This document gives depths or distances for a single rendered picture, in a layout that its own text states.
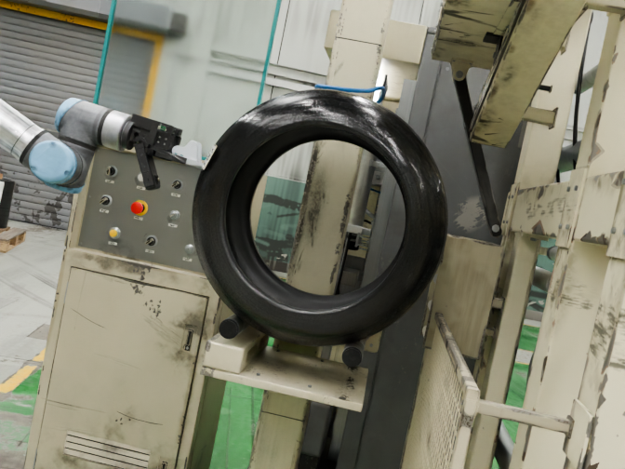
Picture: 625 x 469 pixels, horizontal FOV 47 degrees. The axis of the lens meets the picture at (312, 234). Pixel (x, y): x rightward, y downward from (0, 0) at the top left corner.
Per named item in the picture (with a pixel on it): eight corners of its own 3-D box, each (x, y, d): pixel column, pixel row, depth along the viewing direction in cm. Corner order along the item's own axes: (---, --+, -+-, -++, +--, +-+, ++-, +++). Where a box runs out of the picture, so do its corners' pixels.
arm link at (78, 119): (64, 137, 176) (77, 99, 177) (111, 153, 175) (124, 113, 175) (46, 130, 167) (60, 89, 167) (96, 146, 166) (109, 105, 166)
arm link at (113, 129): (97, 144, 166) (113, 148, 176) (116, 151, 166) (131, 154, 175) (108, 107, 166) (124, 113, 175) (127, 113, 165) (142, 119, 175)
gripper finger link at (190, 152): (212, 146, 165) (175, 134, 166) (204, 170, 165) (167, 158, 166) (215, 147, 168) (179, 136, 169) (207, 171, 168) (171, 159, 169)
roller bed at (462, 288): (418, 334, 203) (441, 232, 201) (471, 345, 201) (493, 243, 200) (421, 347, 183) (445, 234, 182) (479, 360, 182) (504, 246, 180)
